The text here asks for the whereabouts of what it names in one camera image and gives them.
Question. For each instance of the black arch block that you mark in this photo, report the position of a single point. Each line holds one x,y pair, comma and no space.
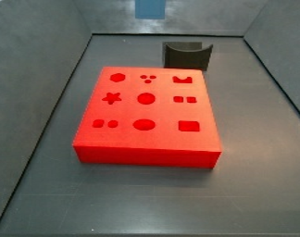
186,55

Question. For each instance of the red shape sorter box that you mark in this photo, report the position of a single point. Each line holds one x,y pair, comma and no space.
149,117

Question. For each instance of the blue rectangle patch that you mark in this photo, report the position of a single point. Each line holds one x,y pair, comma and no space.
150,9

